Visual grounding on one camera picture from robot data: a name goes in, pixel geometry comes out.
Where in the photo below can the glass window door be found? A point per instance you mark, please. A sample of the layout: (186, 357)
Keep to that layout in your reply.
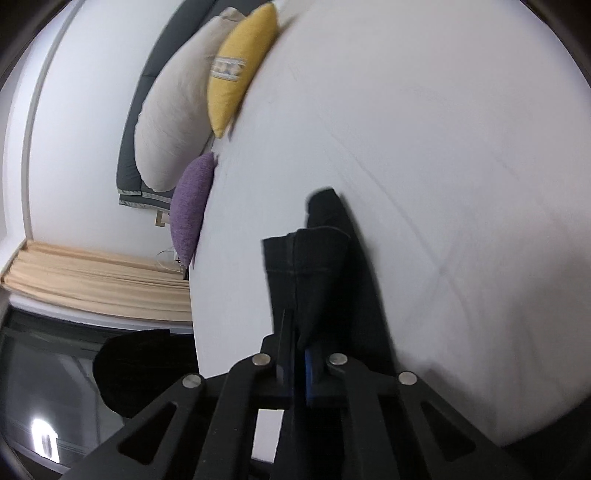
(46, 369)

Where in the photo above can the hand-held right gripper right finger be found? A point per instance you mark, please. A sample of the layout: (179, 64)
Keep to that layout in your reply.
(308, 378)

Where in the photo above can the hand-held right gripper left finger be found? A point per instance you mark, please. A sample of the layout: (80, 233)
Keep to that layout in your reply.
(287, 360)

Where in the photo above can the purple cushion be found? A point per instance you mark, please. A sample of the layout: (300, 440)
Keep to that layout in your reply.
(191, 207)

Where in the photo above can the yellow cushion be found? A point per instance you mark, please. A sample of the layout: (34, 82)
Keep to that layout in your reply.
(235, 78)

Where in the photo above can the black denim pants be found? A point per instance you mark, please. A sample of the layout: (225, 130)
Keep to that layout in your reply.
(314, 277)

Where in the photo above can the grey upholstered headboard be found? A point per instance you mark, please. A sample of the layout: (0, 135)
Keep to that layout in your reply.
(131, 157)

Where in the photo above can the wall outlet plate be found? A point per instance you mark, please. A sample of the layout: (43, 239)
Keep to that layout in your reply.
(161, 218)

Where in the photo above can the bed with white sheet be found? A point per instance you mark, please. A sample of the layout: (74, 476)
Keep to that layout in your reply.
(415, 138)

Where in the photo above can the beige curtain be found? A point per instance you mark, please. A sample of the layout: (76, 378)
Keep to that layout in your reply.
(92, 281)

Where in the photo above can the large beige pillow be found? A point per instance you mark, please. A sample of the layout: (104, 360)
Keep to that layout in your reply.
(175, 115)

